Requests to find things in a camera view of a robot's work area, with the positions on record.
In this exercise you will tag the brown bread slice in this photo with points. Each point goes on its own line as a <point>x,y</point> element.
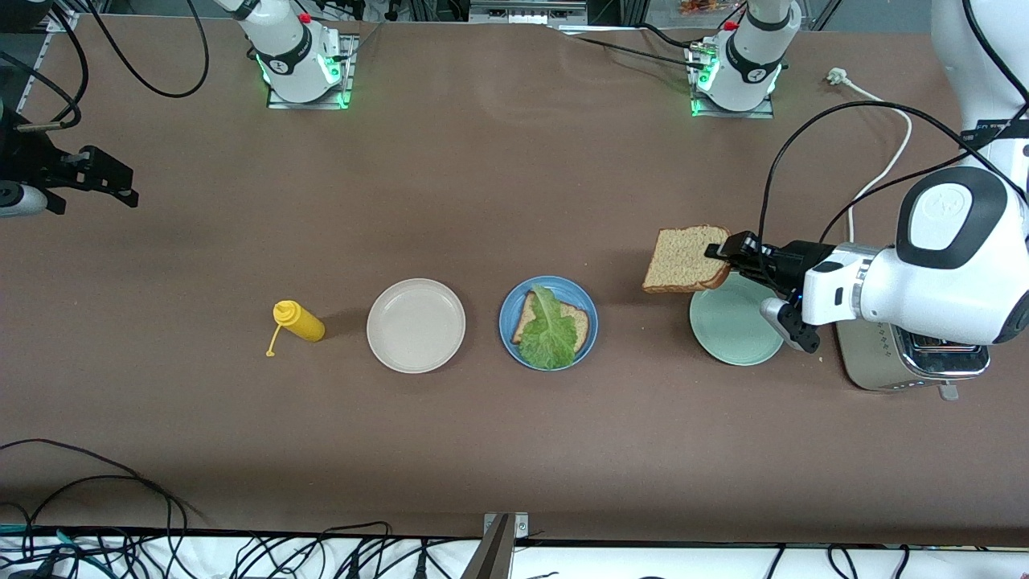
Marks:
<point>582,320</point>
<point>683,261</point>

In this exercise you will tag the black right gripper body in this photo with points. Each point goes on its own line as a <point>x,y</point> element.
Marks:
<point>24,157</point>

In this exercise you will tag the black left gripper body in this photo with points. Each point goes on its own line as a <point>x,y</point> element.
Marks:
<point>794,257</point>

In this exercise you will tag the metal mount bracket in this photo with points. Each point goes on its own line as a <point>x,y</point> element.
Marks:
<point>502,527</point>

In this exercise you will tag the beige and chrome toaster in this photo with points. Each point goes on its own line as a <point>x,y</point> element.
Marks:
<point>924,366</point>

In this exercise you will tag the orange package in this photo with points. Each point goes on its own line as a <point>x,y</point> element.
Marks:
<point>699,6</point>

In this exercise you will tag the beige plate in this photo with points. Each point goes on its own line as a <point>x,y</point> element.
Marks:
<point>416,326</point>

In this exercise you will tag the yellow mustard squeeze bottle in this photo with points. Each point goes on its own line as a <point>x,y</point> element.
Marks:
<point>301,322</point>

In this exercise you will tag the aluminium table frame rail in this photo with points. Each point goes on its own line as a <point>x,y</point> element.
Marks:
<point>32,72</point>

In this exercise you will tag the grey metal background frame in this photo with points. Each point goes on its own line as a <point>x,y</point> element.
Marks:
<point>526,10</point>

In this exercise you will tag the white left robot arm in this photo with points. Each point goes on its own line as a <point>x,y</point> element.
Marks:
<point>949,273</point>

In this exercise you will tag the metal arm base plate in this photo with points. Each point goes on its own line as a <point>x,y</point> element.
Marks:
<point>735,113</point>
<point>309,105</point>

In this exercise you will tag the pale green plate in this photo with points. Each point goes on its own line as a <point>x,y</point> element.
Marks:
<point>727,326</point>

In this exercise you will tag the blue plate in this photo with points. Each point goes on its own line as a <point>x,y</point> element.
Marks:
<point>509,310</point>

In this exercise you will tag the green lettuce leaf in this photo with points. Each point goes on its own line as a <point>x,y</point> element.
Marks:
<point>551,334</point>

